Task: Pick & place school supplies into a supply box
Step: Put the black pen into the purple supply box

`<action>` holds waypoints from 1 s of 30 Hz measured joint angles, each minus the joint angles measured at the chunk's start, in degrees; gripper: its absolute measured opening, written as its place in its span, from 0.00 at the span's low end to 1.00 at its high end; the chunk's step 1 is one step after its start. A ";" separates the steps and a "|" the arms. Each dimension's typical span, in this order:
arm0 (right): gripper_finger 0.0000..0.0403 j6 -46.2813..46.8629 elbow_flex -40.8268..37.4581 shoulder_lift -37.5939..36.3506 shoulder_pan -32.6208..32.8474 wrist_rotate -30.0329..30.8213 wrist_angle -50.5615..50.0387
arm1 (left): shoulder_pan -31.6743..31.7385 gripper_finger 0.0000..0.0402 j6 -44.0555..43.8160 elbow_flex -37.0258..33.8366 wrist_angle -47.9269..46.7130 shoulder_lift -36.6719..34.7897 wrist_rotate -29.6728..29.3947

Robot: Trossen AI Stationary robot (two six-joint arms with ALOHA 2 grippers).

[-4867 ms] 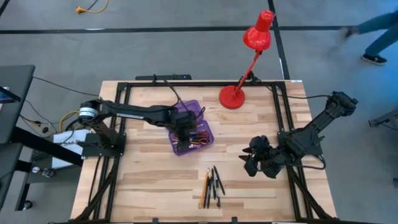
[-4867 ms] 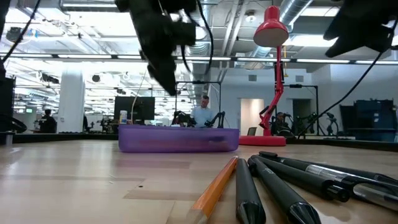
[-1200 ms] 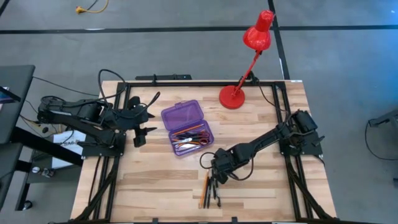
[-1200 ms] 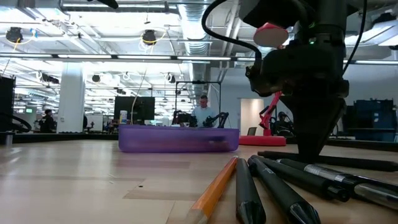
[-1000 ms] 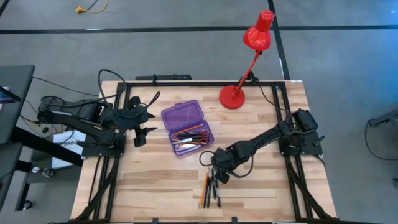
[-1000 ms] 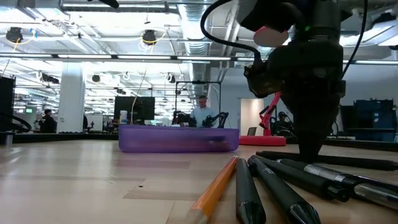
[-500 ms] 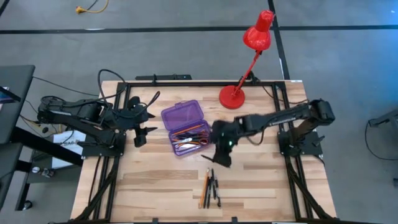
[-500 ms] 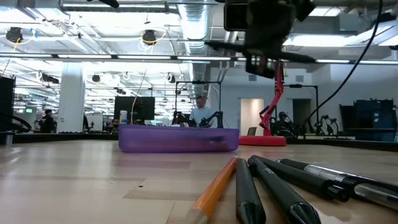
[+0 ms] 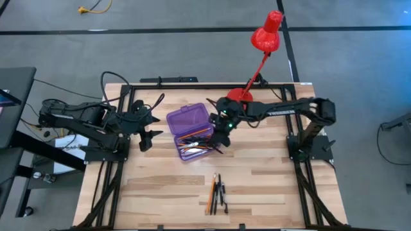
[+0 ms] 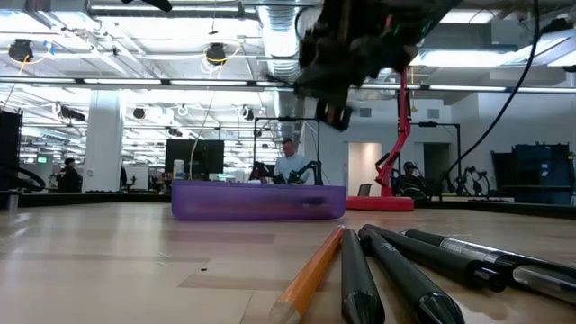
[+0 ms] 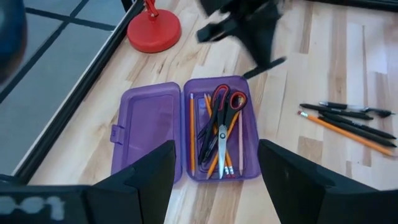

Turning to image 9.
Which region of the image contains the red desk lamp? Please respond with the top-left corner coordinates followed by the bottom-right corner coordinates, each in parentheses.
top-left (225, 10), bottom-right (284, 107)

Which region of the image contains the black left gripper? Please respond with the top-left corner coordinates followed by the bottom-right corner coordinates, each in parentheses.
top-left (121, 99), bottom-right (164, 153)

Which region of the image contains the black aluminium table frame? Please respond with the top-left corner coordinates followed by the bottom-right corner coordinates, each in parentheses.
top-left (51, 83), bottom-right (383, 231)

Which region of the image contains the black power strip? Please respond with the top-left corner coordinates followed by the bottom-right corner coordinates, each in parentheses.
top-left (139, 76), bottom-right (199, 83)

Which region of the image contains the black side desk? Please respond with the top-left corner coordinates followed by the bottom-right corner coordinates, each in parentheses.
top-left (0, 66), bottom-right (87, 219)

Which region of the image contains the yellow floor cable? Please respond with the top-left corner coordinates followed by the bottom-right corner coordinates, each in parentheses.
top-left (78, 0), bottom-right (113, 15)

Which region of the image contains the black chair base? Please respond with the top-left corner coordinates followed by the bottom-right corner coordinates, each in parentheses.
top-left (380, 111), bottom-right (411, 132)

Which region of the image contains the black floor cable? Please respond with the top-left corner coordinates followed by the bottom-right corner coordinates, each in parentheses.
top-left (33, 78), bottom-right (103, 100)

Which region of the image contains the white box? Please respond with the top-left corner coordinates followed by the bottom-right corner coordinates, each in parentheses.
top-left (53, 133), bottom-right (94, 175)

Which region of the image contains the tablet screen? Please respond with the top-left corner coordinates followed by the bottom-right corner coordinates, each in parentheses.
top-left (0, 89), bottom-right (22, 107)

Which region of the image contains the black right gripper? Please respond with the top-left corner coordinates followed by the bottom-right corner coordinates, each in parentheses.
top-left (208, 110), bottom-right (241, 148)

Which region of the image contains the black pen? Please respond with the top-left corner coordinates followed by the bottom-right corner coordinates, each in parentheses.
top-left (211, 181), bottom-right (220, 216)

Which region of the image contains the purple plastic supply box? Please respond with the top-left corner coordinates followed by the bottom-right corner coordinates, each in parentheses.
top-left (166, 102), bottom-right (220, 162)

